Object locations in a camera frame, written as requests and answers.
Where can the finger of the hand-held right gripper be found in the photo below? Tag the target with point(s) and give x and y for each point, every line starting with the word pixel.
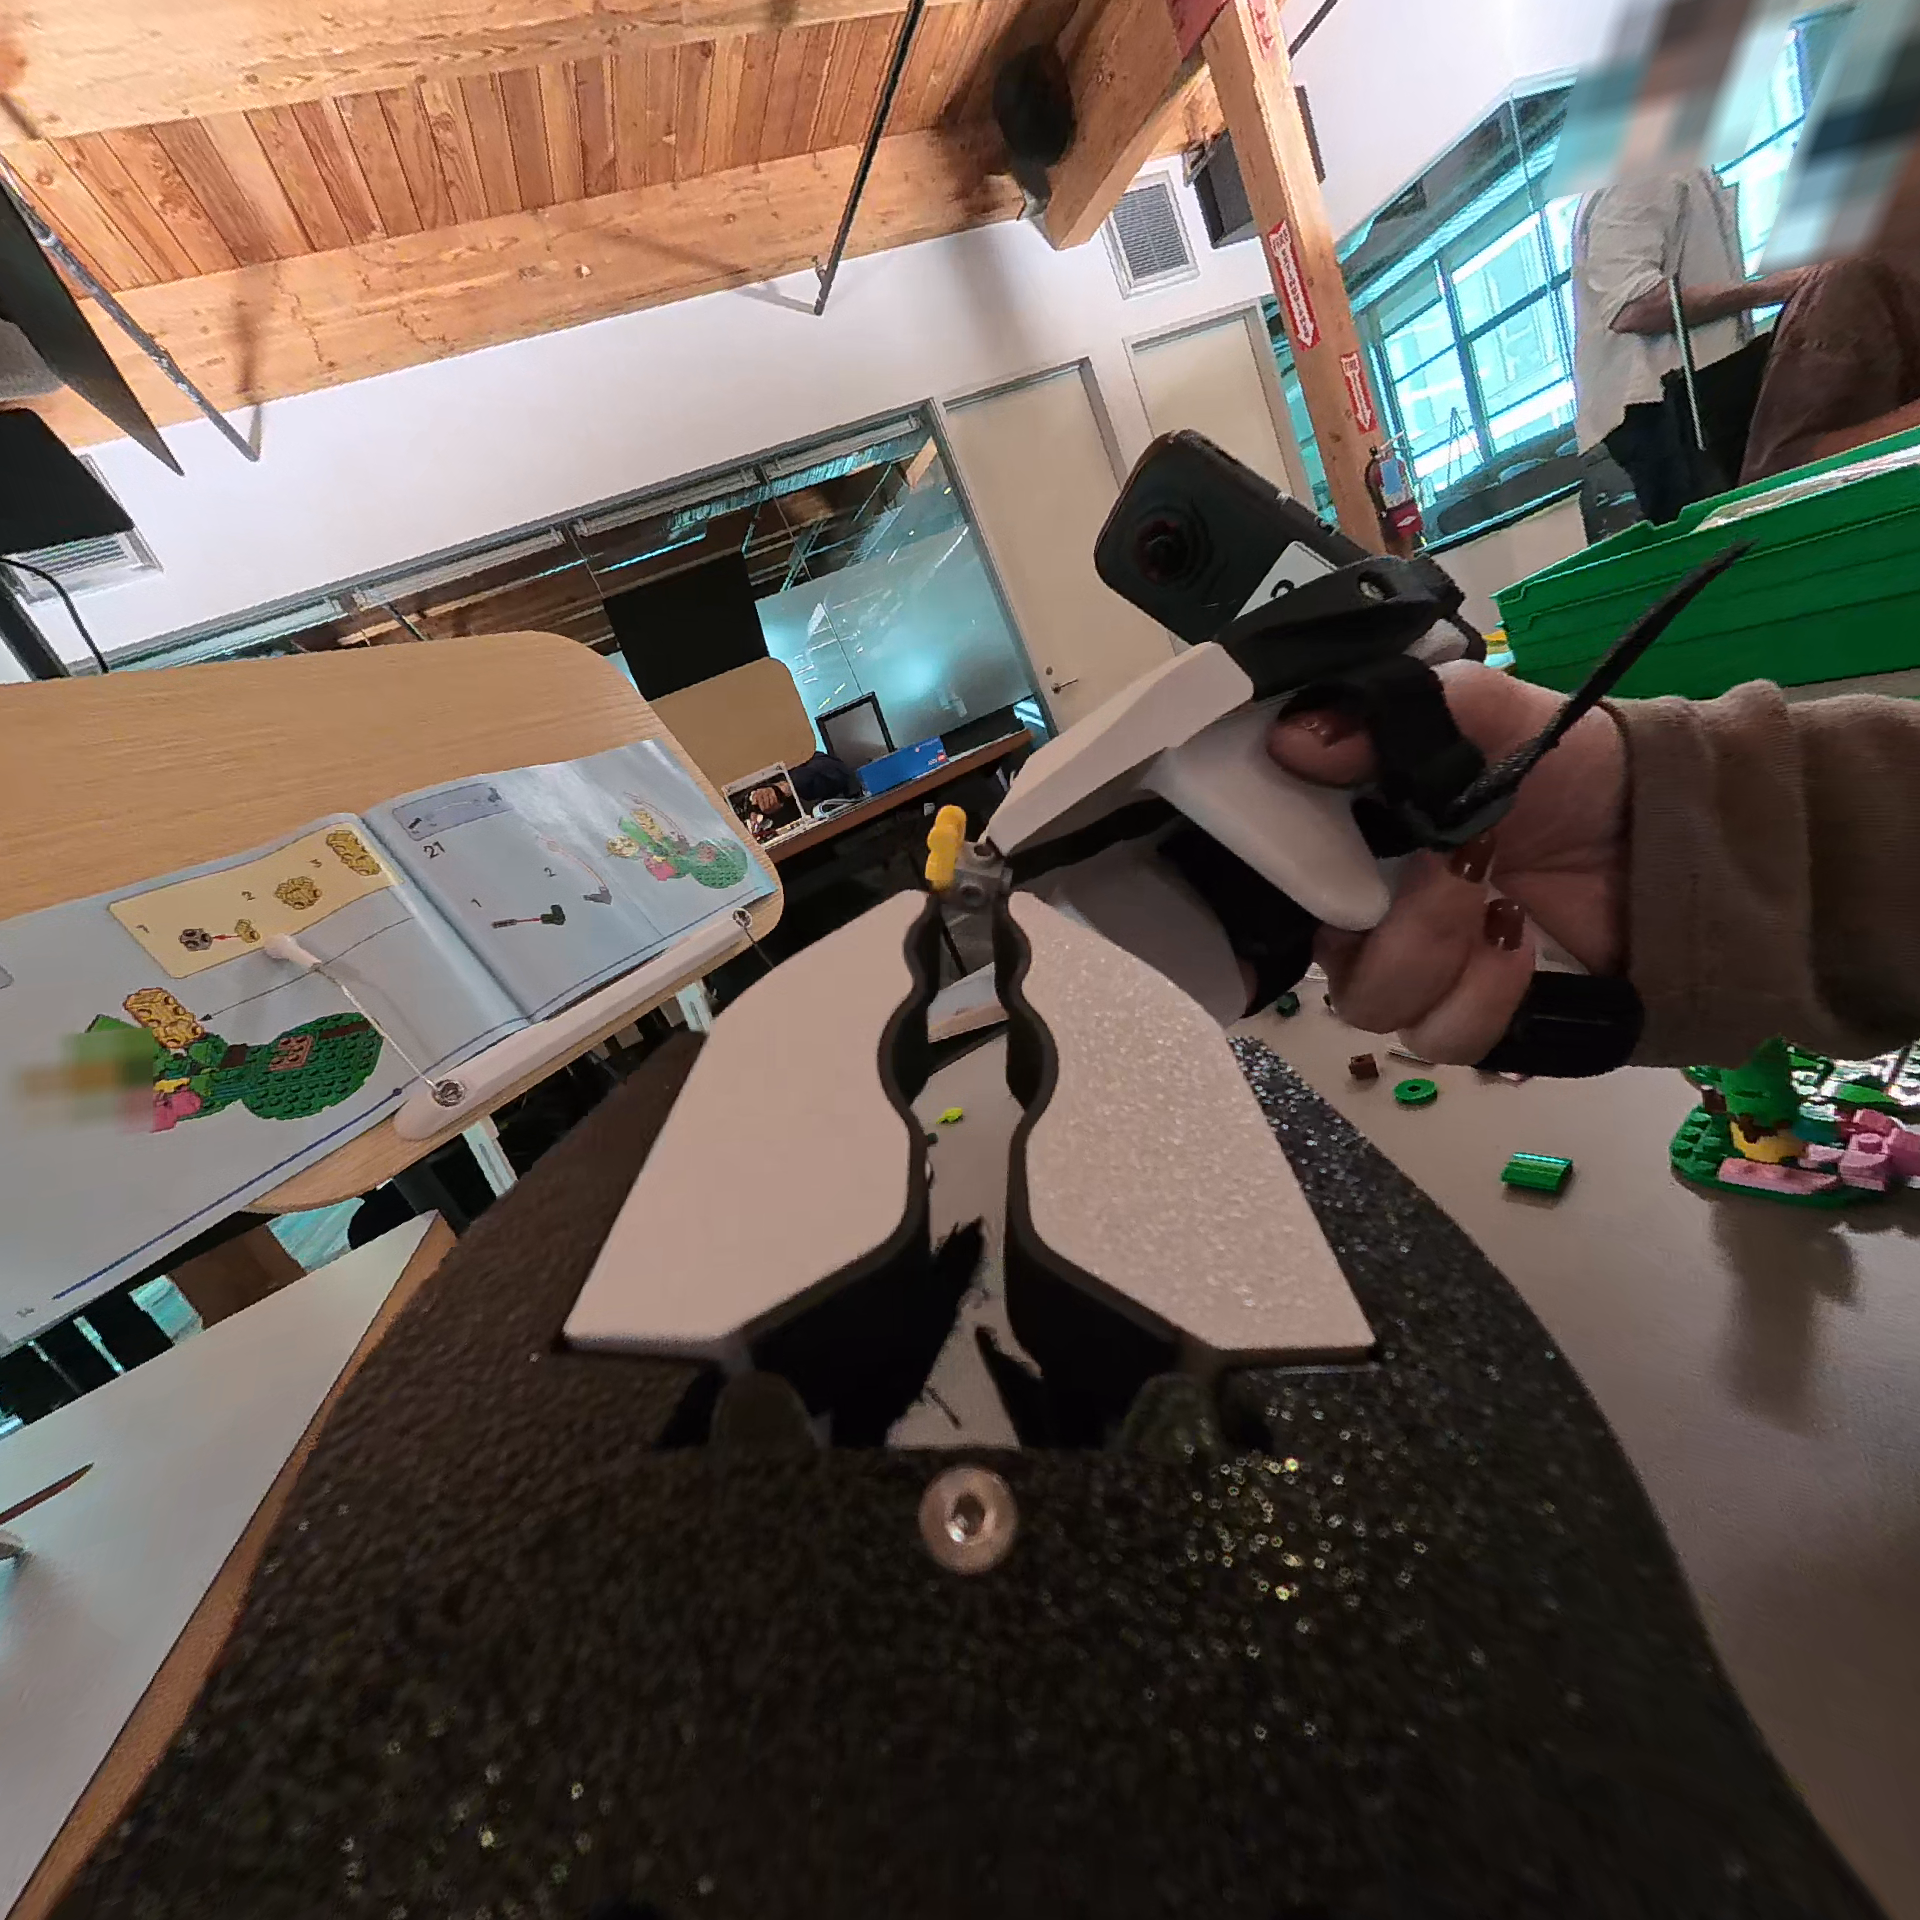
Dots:
pixel 1108 751
pixel 1141 923

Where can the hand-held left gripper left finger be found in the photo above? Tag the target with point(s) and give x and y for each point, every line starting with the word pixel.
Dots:
pixel 751 1171

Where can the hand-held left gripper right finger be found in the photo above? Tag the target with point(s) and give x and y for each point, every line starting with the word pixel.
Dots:
pixel 1185 1171

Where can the small yellow clip brick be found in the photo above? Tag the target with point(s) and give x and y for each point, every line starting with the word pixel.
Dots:
pixel 944 850

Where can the person's right forearm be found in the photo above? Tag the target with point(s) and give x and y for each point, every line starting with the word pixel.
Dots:
pixel 1769 870

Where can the person's right hand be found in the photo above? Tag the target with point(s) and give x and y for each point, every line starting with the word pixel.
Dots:
pixel 1559 870

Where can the red fire extinguisher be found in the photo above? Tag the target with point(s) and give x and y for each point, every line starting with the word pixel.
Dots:
pixel 1394 503

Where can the short red sign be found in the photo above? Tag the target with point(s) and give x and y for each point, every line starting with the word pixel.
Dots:
pixel 1356 390

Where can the white door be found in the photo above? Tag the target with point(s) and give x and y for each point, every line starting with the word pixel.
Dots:
pixel 1215 399
pixel 1026 556

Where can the black monitor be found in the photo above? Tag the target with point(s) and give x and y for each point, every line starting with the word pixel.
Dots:
pixel 855 735

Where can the long red sign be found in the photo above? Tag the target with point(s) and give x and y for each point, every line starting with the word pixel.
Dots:
pixel 1292 284

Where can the green curved brick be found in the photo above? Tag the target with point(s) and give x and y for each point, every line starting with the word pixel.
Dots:
pixel 1536 1174

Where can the green storage bin stack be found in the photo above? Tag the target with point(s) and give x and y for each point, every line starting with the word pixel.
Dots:
pixel 1724 586

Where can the instruction booklet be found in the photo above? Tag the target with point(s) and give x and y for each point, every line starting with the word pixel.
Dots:
pixel 375 974

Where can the black ceiling fixture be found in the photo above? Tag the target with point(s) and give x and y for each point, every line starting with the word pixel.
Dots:
pixel 1031 112

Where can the green plate cactus build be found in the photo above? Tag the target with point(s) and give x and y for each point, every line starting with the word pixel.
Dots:
pixel 1785 1142

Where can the wooden book stand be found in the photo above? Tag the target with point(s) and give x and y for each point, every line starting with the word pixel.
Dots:
pixel 300 722

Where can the ceiling vent grille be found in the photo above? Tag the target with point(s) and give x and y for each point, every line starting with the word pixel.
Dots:
pixel 90 564

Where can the wall vent grille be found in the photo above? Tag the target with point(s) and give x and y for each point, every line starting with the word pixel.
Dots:
pixel 1152 234

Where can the black wall speaker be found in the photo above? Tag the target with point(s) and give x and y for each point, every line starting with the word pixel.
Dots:
pixel 1223 189

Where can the wooden post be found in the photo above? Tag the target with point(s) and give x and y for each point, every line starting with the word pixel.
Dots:
pixel 1289 166

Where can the grey panel fixture black mount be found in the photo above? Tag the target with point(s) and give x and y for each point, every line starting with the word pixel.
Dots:
pixel 44 480

